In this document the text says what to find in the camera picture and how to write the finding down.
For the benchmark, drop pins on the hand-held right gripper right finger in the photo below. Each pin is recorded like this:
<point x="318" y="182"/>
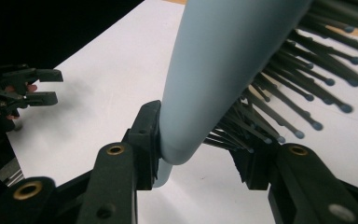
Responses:
<point x="298" y="186"/>

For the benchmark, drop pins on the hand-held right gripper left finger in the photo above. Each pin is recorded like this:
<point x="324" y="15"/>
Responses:
<point x="143" y="149"/>

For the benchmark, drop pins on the light blue hairbrush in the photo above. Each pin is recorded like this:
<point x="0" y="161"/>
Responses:
<point x="214" y="62"/>

